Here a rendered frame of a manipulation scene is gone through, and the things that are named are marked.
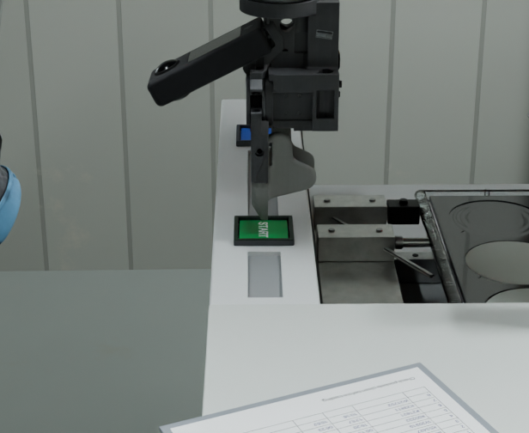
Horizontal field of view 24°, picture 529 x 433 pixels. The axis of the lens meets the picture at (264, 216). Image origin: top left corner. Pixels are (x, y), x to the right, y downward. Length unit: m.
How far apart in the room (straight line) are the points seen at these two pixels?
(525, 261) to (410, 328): 0.30
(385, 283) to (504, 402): 0.37
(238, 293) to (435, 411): 0.24
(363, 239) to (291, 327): 0.31
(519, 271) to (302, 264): 0.25
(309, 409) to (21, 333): 2.17
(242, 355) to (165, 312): 2.12
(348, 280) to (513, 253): 0.17
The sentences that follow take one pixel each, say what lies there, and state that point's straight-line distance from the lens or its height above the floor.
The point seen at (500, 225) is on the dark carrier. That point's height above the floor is 0.90.
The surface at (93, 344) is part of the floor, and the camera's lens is 2.96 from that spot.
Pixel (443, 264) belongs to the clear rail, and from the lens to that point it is 1.26.
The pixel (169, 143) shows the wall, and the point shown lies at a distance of 3.15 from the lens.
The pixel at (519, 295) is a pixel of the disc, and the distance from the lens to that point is 1.22.
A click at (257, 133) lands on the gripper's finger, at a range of 1.09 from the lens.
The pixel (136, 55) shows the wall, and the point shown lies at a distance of 3.08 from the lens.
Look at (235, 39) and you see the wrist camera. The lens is 1.09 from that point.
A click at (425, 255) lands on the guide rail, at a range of 1.40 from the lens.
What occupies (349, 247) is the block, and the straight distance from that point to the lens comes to 1.30.
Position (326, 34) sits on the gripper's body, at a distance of 1.09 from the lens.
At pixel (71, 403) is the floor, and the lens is 2.74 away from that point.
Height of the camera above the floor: 1.45
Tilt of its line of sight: 24 degrees down
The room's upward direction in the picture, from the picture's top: straight up
